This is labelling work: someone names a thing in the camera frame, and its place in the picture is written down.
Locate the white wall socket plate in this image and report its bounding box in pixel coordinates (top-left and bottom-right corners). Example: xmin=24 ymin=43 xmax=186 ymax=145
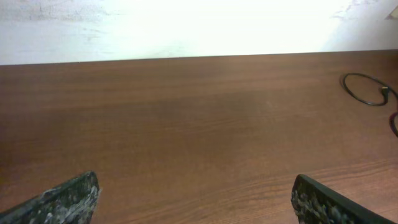
xmin=387 ymin=7 xmax=398 ymax=20

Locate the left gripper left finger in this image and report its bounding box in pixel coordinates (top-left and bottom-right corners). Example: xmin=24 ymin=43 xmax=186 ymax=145
xmin=1 ymin=171 xmax=100 ymax=224

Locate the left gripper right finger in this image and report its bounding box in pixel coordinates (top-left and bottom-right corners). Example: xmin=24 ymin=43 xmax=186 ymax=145
xmin=290 ymin=174 xmax=395 ymax=224

